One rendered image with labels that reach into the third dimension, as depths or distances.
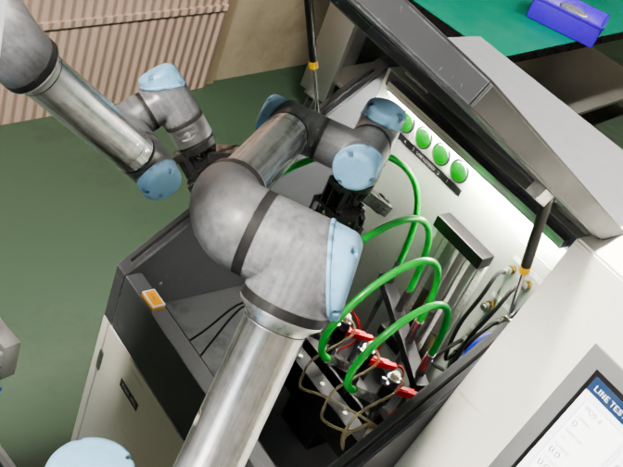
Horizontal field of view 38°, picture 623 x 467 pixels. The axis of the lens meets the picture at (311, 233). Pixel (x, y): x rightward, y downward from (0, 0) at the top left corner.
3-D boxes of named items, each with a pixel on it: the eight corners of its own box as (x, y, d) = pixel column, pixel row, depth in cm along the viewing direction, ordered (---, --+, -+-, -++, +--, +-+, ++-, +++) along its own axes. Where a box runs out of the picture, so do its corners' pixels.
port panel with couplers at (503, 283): (445, 348, 193) (509, 241, 175) (455, 345, 195) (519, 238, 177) (484, 392, 186) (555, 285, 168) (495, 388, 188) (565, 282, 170)
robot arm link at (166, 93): (129, 80, 164) (169, 56, 166) (158, 131, 169) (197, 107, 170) (135, 85, 157) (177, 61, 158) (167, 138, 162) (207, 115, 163)
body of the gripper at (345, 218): (303, 218, 168) (324, 167, 161) (337, 211, 173) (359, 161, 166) (325, 244, 164) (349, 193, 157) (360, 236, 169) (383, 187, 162)
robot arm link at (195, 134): (203, 107, 169) (201, 120, 162) (214, 128, 171) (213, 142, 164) (168, 124, 170) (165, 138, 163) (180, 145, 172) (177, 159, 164)
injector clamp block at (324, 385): (250, 374, 199) (271, 327, 190) (286, 363, 205) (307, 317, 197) (338, 496, 181) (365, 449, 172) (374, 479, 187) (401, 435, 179)
